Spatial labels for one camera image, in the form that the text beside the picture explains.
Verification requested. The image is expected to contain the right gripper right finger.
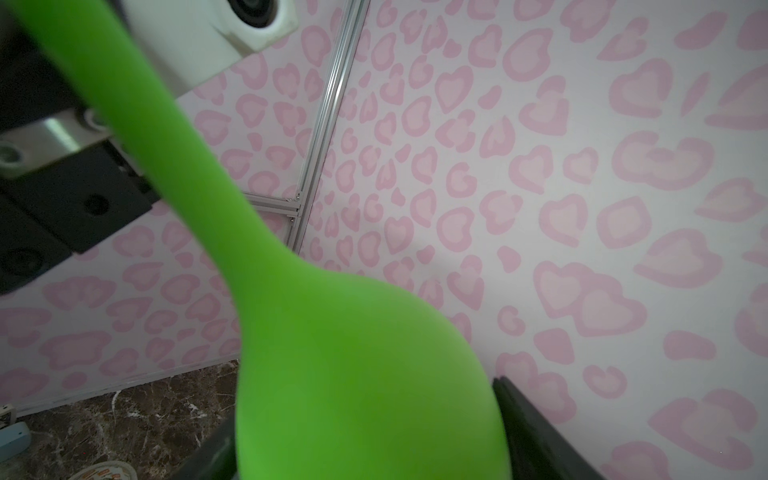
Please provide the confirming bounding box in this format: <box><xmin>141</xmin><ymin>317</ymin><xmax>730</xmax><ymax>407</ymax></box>
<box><xmin>492</xmin><ymin>377</ymin><xmax>604</xmax><ymax>480</ymax></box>

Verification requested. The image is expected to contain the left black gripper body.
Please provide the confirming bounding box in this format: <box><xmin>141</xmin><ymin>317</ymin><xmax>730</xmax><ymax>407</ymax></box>
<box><xmin>1</xmin><ymin>23</ymin><xmax>159</xmax><ymax>295</ymax></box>

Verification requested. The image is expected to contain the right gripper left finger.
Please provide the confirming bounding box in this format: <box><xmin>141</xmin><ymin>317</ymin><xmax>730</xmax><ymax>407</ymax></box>
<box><xmin>171</xmin><ymin>415</ymin><xmax>237</xmax><ymax>480</ymax></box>

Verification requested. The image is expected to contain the green wine glass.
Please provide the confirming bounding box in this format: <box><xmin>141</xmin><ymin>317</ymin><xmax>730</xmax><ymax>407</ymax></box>
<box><xmin>9</xmin><ymin>1</ymin><xmax>512</xmax><ymax>479</ymax></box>

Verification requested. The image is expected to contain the clear tape roll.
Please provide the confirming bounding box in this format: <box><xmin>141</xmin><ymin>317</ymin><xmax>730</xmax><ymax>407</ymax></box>
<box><xmin>69</xmin><ymin>461</ymin><xmax>138</xmax><ymax>480</ymax></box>

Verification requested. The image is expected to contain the grey blue flat object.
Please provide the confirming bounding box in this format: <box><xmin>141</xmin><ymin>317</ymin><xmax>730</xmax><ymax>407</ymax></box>
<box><xmin>0</xmin><ymin>422</ymin><xmax>32</xmax><ymax>463</ymax></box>

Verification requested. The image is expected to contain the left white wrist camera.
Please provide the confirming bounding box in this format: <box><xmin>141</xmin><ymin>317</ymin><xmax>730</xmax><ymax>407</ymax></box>
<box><xmin>111</xmin><ymin>0</ymin><xmax>299</xmax><ymax>97</ymax></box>

